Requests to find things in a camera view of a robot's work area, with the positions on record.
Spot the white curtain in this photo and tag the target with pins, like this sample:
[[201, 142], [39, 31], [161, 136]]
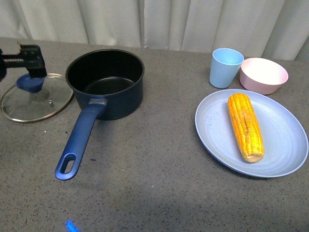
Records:
[[276, 29]]

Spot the pink plastic bowl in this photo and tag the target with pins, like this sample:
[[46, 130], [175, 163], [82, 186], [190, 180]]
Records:
[[262, 76]]

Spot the black serrated gripper finger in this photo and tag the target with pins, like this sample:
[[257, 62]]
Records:
[[29, 57]]

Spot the yellow corn cob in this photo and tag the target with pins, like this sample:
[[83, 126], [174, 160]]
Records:
[[246, 127]]

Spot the dark blue saucepan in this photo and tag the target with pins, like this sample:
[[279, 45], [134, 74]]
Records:
[[108, 85]]

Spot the light blue plastic cup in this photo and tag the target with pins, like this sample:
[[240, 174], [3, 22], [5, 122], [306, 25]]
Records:
[[225, 64]]

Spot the glass lid blue knob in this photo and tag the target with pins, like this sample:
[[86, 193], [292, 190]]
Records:
[[35, 99]]

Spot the light blue plate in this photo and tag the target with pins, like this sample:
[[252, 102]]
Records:
[[285, 140]]

